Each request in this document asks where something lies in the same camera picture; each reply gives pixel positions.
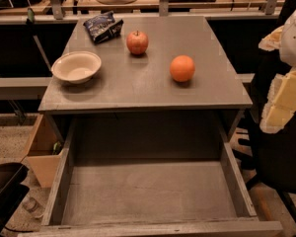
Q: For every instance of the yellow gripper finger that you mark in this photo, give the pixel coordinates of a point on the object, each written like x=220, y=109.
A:
x=281, y=102
x=271, y=41

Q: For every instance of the orange fruit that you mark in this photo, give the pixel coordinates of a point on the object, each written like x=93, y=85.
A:
x=182, y=68

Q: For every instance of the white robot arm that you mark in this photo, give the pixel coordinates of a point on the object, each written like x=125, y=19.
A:
x=287, y=50

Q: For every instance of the grey cabinet with top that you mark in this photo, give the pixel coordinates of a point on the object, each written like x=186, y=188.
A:
x=128, y=82

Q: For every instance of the open grey top drawer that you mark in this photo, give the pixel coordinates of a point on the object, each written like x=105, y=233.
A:
x=150, y=176

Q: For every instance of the black office chair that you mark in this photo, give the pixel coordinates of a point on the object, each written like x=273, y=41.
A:
x=273, y=154

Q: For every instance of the red apple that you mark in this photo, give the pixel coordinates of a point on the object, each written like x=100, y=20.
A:
x=137, y=42

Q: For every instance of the blue chip bag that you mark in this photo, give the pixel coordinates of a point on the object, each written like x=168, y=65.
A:
x=103, y=27

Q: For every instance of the white bowl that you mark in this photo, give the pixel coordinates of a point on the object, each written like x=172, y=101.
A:
x=76, y=67

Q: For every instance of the wooden box on floor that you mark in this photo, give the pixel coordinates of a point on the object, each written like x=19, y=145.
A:
x=39, y=152

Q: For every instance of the wooden shelf with rails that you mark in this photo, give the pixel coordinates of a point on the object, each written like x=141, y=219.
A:
x=138, y=0

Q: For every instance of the black chair at left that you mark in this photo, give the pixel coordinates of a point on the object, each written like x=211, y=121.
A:
x=11, y=189

